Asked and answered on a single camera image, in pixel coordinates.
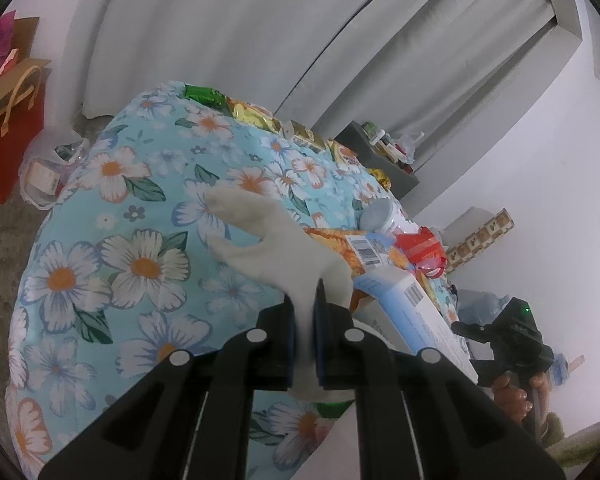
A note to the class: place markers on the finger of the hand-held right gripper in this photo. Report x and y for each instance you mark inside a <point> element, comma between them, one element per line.
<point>472,332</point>

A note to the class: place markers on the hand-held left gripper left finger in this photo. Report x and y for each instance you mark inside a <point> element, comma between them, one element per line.
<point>290,342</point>

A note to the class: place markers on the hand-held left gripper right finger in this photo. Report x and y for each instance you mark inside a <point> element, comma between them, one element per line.
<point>322,347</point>

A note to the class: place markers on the white glove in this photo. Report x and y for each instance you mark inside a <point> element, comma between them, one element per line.
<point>280,240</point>

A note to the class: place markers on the person's right hand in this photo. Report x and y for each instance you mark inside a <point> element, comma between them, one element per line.
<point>512,397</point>

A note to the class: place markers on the blue water jug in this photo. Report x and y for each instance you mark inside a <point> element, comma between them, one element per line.
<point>560,370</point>
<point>480,305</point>

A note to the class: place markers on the blue and white box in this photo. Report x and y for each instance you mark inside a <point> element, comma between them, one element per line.
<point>415,310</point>

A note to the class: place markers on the patterned paper roll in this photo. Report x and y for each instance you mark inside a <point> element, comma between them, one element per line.
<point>480,240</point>

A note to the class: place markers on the red snack packet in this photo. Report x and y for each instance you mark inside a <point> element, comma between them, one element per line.
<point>420,250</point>

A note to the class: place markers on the orange pink-edged snack bag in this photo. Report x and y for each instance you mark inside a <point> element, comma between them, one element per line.
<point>340,248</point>

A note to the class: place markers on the white jar with grey lid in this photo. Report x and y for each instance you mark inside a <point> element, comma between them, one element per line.
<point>380,215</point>

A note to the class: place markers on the crumpled yellow wrapper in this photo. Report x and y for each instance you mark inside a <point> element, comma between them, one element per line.
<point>380,177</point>

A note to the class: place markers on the grey cabinet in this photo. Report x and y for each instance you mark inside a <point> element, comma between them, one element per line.
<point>386,167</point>

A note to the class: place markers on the orange flat snack packet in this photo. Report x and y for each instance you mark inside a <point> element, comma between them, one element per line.
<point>347,155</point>

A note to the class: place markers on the white plastic bag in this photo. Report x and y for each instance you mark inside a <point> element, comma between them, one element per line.
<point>410,142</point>

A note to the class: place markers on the gold snack box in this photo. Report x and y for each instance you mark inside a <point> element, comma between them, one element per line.
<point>302,135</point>

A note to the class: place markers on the yellow snack packet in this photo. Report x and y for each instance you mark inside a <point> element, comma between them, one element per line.
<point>250,112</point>

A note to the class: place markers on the green snack packet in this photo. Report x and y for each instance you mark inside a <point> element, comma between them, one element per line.
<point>202,94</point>

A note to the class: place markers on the clear plastic bag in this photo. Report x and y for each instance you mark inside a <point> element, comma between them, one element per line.
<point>45,175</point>

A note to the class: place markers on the grey curtain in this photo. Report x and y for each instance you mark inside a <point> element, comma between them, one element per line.
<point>280,25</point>

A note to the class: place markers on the red paper bag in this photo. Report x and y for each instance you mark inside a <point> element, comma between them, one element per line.
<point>10,150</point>

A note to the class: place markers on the wall socket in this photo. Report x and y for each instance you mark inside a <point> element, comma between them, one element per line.
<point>576,362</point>

